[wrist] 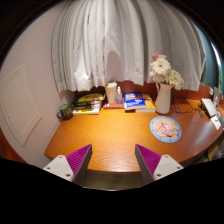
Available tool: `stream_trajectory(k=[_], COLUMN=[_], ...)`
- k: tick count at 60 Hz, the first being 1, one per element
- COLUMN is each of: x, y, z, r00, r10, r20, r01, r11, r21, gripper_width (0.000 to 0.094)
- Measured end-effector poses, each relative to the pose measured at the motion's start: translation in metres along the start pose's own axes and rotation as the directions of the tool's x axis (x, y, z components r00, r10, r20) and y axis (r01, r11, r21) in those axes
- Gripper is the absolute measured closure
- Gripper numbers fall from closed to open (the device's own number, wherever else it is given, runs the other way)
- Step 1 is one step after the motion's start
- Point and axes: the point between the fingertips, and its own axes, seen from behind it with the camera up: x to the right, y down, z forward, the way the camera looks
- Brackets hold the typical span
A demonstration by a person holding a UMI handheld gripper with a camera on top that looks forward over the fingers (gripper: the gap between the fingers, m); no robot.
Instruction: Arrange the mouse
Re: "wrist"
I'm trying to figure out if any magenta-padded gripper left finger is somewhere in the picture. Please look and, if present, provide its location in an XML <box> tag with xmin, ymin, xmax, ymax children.
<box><xmin>42</xmin><ymin>143</ymin><xmax>93</xmax><ymax>187</ymax></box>

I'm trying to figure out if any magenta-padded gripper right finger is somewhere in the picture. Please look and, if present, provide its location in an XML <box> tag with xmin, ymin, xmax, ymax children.
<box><xmin>134</xmin><ymin>143</ymin><xmax>185</xmax><ymax>186</ymax></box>

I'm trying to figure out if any round blue-rimmed mouse pad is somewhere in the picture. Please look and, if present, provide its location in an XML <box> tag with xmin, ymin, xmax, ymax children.
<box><xmin>149</xmin><ymin>115</ymin><xmax>183</xmax><ymax>144</ymax></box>

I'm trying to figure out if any tan wooden chair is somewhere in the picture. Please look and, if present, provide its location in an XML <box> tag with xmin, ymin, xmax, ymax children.
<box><xmin>206</xmin><ymin>143</ymin><xmax>224</xmax><ymax>161</ymax></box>

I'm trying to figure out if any dark green mug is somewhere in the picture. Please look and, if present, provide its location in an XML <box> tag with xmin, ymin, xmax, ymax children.
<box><xmin>56</xmin><ymin>103</ymin><xmax>74</xmax><ymax>121</ymax></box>

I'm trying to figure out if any white book with yellow spine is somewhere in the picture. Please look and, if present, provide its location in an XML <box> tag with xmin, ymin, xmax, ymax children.
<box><xmin>72</xmin><ymin>107</ymin><xmax>102</xmax><ymax>116</ymax></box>

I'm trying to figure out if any orange-covered book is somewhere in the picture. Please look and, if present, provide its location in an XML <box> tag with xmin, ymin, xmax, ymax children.
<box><xmin>134</xmin><ymin>97</ymin><xmax>157</xmax><ymax>114</ymax></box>

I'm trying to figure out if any white ceramic vase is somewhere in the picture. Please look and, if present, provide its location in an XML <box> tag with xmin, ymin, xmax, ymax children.
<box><xmin>155</xmin><ymin>82</ymin><xmax>174</xmax><ymax>115</ymax></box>

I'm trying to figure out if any white paper sheet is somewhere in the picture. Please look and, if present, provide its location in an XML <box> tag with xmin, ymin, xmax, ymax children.
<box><xmin>210</xmin><ymin>114</ymin><xmax>223</xmax><ymax>131</ymax></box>

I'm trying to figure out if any blue-covered book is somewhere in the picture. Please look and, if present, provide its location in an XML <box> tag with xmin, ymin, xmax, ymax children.
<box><xmin>123</xmin><ymin>91</ymin><xmax>147</xmax><ymax>110</ymax></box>

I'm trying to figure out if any yellow-covered book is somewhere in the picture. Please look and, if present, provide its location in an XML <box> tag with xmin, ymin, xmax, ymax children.
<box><xmin>74</xmin><ymin>92</ymin><xmax>105</xmax><ymax>103</ymax></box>

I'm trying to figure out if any white flat device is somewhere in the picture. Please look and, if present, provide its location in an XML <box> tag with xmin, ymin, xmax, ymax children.
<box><xmin>199</xmin><ymin>97</ymin><xmax>218</xmax><ymax>118</ymax></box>

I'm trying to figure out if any red notebook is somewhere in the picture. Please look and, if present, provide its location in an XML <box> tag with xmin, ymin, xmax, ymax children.
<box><xmin>102</xmin><ymin>102</ymin><xmax>125</xmax><ymax>110</ymax></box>

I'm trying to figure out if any white lidded tumbler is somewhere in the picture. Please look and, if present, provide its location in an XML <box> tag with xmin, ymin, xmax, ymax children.
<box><xmin>105</xmin><ymin>80</ymin><xmax>118</xmax><ymax>105</ymax></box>

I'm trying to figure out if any white flower bouquet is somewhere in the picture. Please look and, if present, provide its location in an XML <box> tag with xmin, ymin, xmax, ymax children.
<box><xmin>148</xmin><ymin>54</ymin><xmax>185</xmax><ymax>92</ymax></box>

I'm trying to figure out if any white pleated curtain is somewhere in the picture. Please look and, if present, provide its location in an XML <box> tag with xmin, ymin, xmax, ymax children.
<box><xmin>51</xmin><ymin>0</ymin><xmax>207</xmax><ymax>94</ymax></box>

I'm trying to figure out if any black cable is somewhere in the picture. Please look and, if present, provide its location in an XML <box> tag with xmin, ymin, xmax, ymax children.
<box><xmin>170</xmin><ymin>96</ymin><xmax>195</xmax><ymax>114</ymax></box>

